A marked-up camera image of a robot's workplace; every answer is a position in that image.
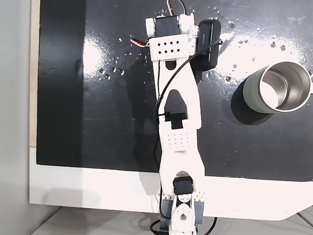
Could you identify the black table mat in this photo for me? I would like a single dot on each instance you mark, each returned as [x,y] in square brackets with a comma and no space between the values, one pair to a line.
[105,119]

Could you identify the pale green steel mug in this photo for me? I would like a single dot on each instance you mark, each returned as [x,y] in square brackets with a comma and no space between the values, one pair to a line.
[254,100]

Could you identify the grey table clamp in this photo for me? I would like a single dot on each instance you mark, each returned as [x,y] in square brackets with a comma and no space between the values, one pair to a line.
[198,212]

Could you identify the black oval camera box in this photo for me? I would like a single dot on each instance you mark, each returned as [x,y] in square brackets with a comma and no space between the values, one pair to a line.
[208,46]

